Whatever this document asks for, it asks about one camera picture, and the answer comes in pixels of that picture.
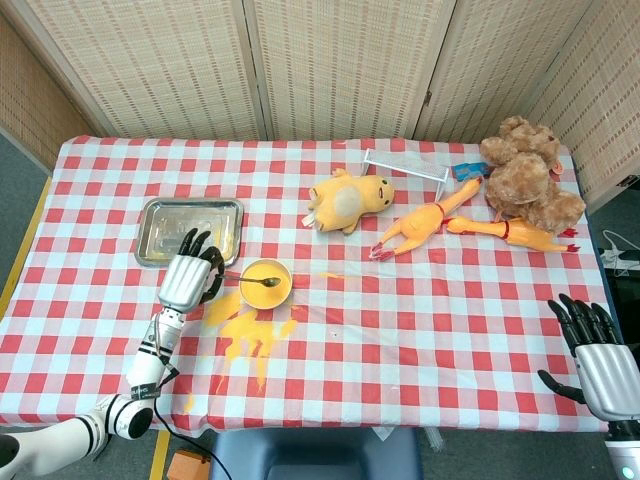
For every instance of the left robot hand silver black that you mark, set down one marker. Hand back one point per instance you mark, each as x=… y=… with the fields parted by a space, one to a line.
x=185 y=282

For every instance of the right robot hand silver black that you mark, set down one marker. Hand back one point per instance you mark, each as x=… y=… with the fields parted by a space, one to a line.
x=610 y=380

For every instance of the black spoon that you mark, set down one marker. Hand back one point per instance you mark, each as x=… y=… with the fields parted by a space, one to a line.
x=272 y=282

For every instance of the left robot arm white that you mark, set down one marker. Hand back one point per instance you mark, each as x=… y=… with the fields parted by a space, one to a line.
x=145 y=365

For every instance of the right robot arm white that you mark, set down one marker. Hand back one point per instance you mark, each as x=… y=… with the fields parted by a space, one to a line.
x=625 y=455

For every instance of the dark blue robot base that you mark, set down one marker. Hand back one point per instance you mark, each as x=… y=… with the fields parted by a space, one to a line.
x=315 y=455

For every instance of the silver metal tray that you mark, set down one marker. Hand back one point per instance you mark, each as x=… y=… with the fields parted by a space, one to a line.
x=160 y=225

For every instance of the off-white bowl yellow powder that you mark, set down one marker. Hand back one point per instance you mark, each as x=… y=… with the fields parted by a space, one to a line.
x=265 y=297

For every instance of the spilled yellow powder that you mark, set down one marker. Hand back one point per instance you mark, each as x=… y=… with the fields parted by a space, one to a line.
x=245 y=327

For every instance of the black box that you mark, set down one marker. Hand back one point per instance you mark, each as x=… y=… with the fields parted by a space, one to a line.
x=627 y=295

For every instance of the yellow rubber chicken toy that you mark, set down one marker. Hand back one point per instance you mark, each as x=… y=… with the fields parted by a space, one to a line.
x=520 y=234
x=415 y=225

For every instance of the yellow plush toy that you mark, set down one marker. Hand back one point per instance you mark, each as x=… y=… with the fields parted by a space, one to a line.
x=345 y=202

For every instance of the orange box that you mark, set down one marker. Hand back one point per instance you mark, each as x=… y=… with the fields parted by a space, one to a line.
x=187 y=466

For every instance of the red white checkered tablecloth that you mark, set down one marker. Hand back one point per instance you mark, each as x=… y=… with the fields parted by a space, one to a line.
x=400 y=325

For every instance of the brown teddy bear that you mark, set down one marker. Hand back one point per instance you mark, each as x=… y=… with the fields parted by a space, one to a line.
x=520 y=180

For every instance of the woven folding screen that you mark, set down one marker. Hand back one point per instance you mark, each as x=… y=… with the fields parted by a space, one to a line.
x=150 y=65

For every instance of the white clear plastic rack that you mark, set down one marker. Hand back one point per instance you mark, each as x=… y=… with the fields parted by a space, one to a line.
x=400 y=165

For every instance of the small blue toy car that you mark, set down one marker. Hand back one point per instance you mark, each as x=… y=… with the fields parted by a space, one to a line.
x=467 y=171

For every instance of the small black bracket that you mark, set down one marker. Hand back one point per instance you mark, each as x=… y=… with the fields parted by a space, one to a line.
x=630 y=181

